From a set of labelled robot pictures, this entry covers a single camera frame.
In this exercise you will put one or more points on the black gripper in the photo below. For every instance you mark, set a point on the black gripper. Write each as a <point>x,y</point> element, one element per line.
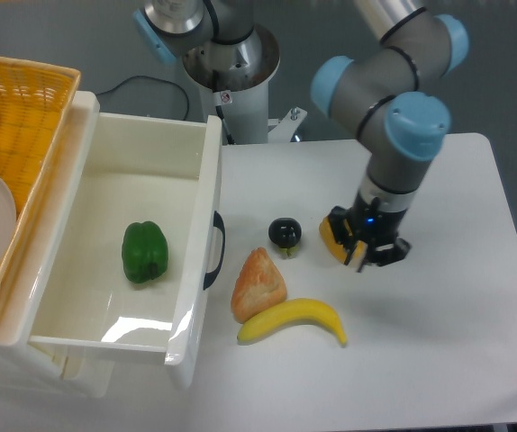
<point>366,222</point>

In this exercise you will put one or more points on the black top drawer handle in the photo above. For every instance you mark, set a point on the black top drawer handle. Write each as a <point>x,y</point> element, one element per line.
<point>218,247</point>

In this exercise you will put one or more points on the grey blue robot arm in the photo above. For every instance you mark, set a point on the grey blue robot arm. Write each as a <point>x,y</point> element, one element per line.
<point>379,101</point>

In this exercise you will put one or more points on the white drawer cabinet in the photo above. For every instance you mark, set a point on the white drawer cabinet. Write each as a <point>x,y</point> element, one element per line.
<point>25,365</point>

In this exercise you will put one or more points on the yellow bell pepper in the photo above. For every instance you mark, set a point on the yellow bell pepper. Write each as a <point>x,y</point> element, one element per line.
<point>346,255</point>

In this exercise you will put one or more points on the black round fruit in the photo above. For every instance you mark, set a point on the black round fruit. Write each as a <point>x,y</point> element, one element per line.
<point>285,234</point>

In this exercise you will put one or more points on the yellow banana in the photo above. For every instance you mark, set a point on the yellow banana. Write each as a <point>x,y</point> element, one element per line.
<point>292,312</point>

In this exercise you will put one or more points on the orange peeled segment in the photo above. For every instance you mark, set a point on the orange peeled segment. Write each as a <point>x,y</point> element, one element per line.
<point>258,287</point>

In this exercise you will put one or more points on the green bell pepper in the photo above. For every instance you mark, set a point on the green bell pepper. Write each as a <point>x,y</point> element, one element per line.
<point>145,252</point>

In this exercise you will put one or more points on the orange woven basket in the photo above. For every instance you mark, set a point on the orange woven basket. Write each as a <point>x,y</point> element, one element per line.
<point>35,99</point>

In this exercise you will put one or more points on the metal table bracket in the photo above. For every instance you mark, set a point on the metal table bracket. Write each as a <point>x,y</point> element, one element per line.
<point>287,129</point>

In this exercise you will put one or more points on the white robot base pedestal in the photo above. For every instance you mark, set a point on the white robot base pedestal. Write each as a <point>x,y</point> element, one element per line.
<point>233,80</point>

